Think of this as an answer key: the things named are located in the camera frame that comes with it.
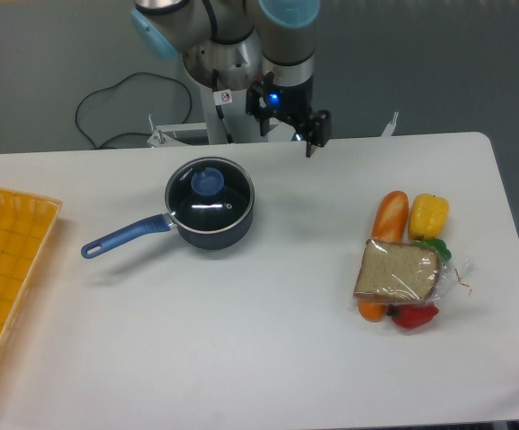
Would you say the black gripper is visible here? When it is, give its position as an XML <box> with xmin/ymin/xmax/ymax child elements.
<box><xmin>246</xmin><ymin>72</ymin><xmax>332</xmax><ymax>158</ymax></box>

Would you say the glass lid blue knob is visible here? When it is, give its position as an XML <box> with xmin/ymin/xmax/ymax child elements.
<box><xmin>165</xmin><ymin>157</ymin><xmax>255</xmax><ymax>233</ymax></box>

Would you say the dark blue saucepan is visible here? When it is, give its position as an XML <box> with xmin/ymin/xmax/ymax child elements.
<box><xmin>81</xmin><ymin>156</ymin><xmax>255</xmax><ymax>261</ymax></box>

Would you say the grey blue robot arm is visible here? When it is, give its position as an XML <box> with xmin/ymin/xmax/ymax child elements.
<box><xmin>130</xmin><ymin>1</ymin><xmax>332</xmax><ymax>156</ymax></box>

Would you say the orange bread roll toy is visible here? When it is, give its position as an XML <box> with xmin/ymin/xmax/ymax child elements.
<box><xmin>371</xmin><ymin>191</ymin><xmax>409</xmax><ymax>243</ymax></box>

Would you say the yellow bell pepper toy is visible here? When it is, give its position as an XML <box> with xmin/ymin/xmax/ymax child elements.
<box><xmin>408</xmin><ymin>193</ymin><xmax>450</xmax><ymax>240</ymax></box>

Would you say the bagged sliced bread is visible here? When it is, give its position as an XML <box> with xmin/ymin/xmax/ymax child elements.
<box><xmin>353</xmin><ymin>239</ymin><xmax>474</xmax><ymax>305</ymax></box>

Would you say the green bell pepper toy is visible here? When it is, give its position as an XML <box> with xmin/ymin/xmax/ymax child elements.
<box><xmin>418</xmin><ymin>237</ymin><xmax>452</xmax><ymax>263</ymax></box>

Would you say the small orange toy vegetable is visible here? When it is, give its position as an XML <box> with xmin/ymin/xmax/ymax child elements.
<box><xmin>358</xmin><ymin>301</ymin><xmax>386</xmax><ymax>323</ymax></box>

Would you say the red bell pepper toy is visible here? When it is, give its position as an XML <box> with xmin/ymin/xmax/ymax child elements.
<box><xmin>386</xmin><ymin>304</ymin><xmax>439</xmax><ymax>330</ymax></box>

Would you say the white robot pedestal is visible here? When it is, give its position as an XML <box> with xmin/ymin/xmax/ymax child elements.
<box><xmin>146</xmin><ymin>39</ymin><xmax>309</xmax><ymax>148</ymax></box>

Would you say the white table bracket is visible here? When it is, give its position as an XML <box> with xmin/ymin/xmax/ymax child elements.
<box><xmin>381</xmin><ymin>111</ymin><xmax>399</xmax><ymax>137</ymax></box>

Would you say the black floor cable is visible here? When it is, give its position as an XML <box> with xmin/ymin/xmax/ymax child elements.
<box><xmin>74</xmin><ymin>72</ymin><xmax>194</xmax><ymax>150</ymax></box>

